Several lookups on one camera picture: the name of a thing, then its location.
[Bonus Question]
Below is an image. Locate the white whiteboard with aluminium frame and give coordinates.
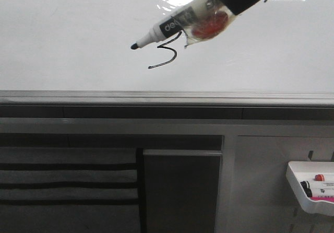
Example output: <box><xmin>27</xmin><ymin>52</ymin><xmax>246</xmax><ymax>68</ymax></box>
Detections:
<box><xmin>1</xmin><ymin>0</ymin><xmax>333</xmax><ymax>106</ymax></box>

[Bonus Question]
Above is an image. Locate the dark grey cabinet panel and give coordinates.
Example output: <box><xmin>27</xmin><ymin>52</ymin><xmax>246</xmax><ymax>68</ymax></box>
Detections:
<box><xmin>144</xmin><ymin>149</ymin><xmax>222</xmax><ymax>232</ymax></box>

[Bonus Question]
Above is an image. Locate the white plastic marker tray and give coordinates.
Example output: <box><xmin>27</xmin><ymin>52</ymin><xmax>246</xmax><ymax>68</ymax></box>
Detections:
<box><xmin>286</xmin><ymin>161</ymin><xmax>333</xmax><ymax>216</ymax></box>

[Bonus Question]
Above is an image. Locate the white whiteboard marker with magnet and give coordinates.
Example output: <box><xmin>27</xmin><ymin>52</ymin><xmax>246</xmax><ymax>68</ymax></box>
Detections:
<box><xmin>130</xmin><ymin>0</ymin><xmax>236</xmax><ymax>50</ymax></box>

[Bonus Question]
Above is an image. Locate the grey slatted shelf unit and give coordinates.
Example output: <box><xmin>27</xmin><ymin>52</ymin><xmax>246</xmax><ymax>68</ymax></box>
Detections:
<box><xmin>1</xmin><ymin>147</ymin><xmax>147</xmax><ymax>232</ymax></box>

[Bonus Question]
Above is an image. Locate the black capped marker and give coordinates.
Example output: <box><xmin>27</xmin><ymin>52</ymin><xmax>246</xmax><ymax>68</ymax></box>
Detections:
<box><xmin>300</xmin><ymin>181</ymin><xmax>333</xmax><ymax>189</ymax></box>
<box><xmin>304</xmin><ymin>188</ymin><xmax>334</xmax><ymax>198</ymax></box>

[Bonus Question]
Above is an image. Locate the black capped marker upper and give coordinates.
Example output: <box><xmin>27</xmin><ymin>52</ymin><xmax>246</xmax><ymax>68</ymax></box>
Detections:
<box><xmin>300</xmin><ymin>181</ymin><xmax>333</xmax><ymax>189</ymax></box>

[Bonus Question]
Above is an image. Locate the red capped marker in tray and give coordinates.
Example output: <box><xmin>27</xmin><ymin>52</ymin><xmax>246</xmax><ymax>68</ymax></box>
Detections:
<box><xmin>314</xmin><ymin>174</ymin><xmax>334</xmax><ymax>182</ymax></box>

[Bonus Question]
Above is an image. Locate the pink item in tray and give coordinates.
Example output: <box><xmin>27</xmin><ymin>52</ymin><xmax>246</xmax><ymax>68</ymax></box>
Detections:
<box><xmin>311</xmin><ymin>197</ymin><xmax>334</xmax><ymax>203</ymax></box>

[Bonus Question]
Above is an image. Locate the black capped marker lower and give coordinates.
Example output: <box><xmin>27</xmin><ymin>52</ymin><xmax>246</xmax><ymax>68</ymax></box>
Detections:
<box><xmin>304</xmin><ymin>188</ymin><xmax>334</xmax><ymax>198</ymax></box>

